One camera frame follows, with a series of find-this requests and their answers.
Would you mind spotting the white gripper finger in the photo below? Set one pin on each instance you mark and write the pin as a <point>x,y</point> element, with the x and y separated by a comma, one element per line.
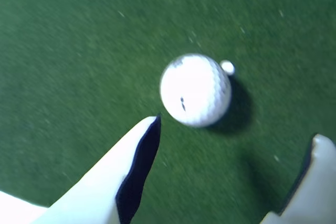
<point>105,182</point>
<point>317,182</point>

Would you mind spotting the white golf ball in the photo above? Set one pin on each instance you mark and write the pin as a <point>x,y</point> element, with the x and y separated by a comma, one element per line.
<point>195,90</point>

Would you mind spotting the long green turf mat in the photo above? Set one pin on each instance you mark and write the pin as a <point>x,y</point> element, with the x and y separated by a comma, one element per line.
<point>78,51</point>

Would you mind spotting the small white dot marker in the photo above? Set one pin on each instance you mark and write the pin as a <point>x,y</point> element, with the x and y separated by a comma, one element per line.
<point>228,67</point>

